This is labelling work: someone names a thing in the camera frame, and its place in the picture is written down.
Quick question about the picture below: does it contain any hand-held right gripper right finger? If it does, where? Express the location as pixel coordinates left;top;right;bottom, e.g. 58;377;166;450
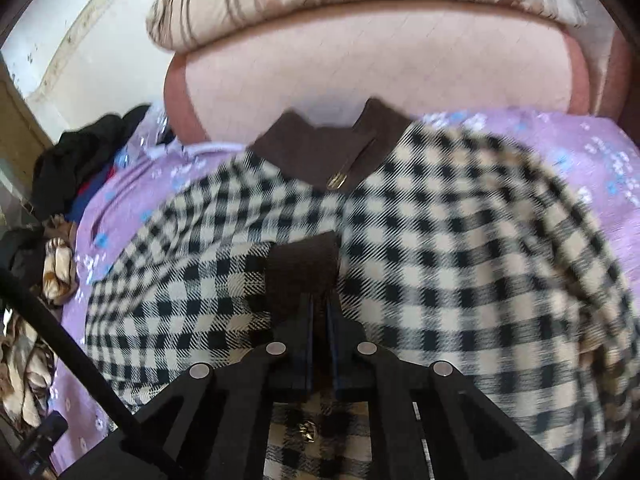
327;300;576;480

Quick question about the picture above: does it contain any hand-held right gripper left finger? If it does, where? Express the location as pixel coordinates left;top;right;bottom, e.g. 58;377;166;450
60;294;316;480

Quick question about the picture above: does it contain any black and cream checkered jacket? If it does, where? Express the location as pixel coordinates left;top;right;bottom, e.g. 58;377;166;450
82;97;640;480

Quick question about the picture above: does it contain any black clothes pile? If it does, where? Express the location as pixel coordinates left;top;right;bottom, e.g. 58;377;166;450
32;104;152;217

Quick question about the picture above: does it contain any brown patterned cloth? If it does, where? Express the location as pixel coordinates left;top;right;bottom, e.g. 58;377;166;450
0;214;82;428

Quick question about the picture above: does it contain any blue and red cloth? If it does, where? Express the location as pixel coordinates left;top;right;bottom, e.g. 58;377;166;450
74;167;118;223

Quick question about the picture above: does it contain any small black device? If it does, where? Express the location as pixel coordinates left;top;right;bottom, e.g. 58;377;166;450
17;411;69;479

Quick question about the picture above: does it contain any pink padded headboard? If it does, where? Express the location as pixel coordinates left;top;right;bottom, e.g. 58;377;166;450
164;2;632;143

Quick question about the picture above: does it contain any dark cloth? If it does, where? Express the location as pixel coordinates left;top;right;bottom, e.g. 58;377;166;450
0;227;50;288

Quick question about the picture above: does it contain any purple floral bedsheet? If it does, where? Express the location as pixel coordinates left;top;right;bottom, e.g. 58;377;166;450
50;107;640;476

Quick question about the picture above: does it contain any striped beige pillow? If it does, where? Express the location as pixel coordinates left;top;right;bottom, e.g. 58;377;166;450
145;0;589;54

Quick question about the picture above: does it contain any wooden cabinet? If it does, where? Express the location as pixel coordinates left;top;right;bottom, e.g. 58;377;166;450
0;55;55;211

